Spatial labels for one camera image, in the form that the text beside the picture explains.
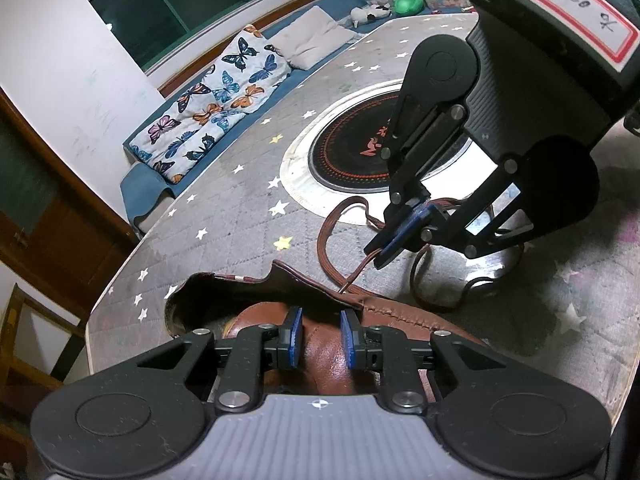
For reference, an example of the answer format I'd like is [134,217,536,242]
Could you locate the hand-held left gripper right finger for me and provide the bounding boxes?
[340,310,506,415]

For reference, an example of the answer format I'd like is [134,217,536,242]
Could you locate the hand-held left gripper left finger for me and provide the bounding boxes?
[135,307,306,415]

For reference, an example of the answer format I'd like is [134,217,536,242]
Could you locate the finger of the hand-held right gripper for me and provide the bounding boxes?
[364,92,468,256]
[375,157,538,268]

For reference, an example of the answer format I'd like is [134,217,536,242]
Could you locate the brown leather shoe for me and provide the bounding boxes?
[164,260,493,396]

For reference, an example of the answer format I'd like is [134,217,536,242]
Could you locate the brown shoelace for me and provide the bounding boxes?
[318,196,536,313]

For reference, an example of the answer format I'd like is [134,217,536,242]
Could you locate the black round induction cooktop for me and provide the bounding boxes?
[307,95,471,193]

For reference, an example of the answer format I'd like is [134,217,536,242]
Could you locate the white round cooktop surround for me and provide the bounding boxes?
[279,77,531,291]

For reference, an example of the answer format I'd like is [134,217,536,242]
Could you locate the beige pillow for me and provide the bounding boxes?
[270,6,358,71]

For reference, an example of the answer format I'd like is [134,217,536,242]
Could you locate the blue sofa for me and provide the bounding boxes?
[120,0,476,238]

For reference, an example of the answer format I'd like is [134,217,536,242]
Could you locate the butterfly print blanket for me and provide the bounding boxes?
[129,27,292,185]

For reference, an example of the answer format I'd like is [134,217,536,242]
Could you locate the wooden door with frosted glass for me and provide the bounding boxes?
[0,90,136,281]

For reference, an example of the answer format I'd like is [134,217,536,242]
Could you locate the green-framed window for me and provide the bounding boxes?
[72,0,301,73]

